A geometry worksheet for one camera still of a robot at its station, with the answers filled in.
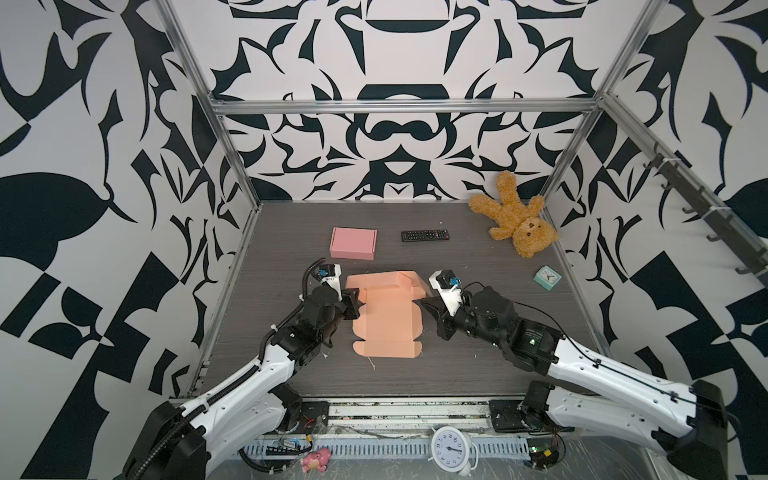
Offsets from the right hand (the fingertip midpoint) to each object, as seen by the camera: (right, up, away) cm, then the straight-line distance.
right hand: (422, 302), depth 70 cm
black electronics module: (+28, -37, +1) cm, 46 cm away
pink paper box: (-19, +13, +32) cm, 40 cm away
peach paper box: (-8, -8, +12) cm, 16 cm away
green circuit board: (-32, -35, +2) cm, 47 cm away
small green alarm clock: (+43, +2, +27) cm, 51 cm away
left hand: (-16, +2, +10) cm, 19 cm away
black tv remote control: (0, +15, +38) cm, 41 cm away
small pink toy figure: (-23, -34, -3) cm, 41 cm away
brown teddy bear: (+38, +20, +34) cm, 55 cm away
